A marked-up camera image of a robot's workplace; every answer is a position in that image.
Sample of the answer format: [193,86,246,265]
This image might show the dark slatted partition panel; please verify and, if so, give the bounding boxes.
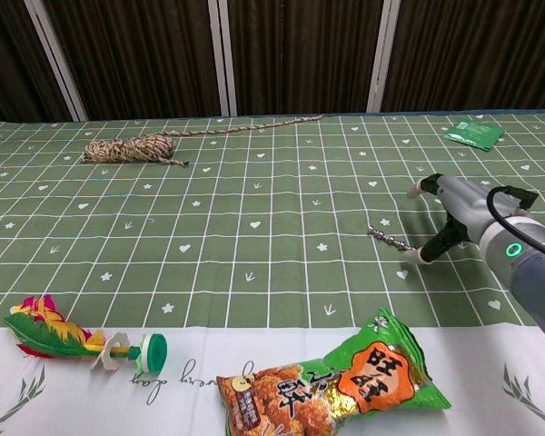
[0,0,72,124]
[226,0,387,117]
[381,0,545,114]
[43,0,224,122]

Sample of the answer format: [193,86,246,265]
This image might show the braided beige rope bundle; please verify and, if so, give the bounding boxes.
[80,113,326,169]

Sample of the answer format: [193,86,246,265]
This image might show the white partition frame post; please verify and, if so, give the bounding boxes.
[366,0,402,114]
[207,0,239,117]
[25,0,90,123]

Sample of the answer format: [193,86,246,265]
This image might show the green foil sachet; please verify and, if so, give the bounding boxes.
[442,115,506,153]

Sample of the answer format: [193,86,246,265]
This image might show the green orange snack bag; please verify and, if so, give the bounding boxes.
[215,308,452,436]

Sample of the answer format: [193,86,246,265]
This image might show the colourful feather shuttlecock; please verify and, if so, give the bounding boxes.
[3,293,170,374]

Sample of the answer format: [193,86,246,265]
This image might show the beaded metal chain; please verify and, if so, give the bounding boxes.
[367,225,412,253]

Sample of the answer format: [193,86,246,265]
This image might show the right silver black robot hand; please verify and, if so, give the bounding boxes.
[403,173,521,266]

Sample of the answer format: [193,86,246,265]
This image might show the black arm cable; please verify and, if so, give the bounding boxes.
[486,185,545,264]

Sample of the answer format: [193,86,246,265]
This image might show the green grid tablecloth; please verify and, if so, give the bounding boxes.
[0,112,545,436]

